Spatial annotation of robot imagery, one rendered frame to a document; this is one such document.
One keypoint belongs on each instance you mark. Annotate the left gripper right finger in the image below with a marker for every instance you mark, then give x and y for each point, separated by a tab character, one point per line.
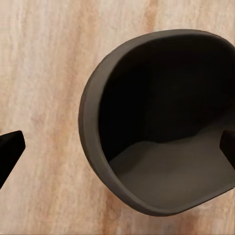
227	146

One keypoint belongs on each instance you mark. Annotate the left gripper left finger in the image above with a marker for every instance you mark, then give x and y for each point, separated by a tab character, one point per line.
12	146

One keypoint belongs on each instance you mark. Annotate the cauldron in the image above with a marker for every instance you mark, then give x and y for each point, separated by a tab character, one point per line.
151	117

